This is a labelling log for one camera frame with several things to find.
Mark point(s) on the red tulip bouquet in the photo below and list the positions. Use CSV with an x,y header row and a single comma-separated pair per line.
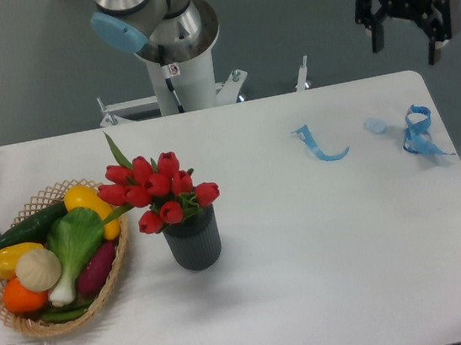
x,y
166,192

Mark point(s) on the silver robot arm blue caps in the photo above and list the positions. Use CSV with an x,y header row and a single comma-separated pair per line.
x,y
166,32

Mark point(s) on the dark grey ribbed vase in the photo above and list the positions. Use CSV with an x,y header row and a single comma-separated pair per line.
x,y
196,243

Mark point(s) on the small light blue cap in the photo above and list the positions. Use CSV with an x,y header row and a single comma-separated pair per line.
x,y
375,126

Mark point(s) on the green bok choy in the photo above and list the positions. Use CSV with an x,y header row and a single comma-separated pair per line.
x,y
74,239

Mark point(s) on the purple sweet potato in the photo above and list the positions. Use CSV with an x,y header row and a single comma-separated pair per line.
x,y
95,274

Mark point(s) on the green cucumber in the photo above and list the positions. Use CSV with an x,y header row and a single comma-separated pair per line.
x,y
35,228

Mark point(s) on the white steamed bun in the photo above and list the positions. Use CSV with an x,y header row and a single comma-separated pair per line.
x,y
38,270

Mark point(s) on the green pea pods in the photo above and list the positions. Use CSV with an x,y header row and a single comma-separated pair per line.
x,y
65,314

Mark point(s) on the yellow bell pepper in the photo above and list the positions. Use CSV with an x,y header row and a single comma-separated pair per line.
x,y
10,255

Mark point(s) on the orange fruit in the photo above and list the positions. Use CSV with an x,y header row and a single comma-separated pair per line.
x,y
19,299

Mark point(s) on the woven wicker basket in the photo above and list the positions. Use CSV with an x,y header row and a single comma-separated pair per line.
x,y
51,195

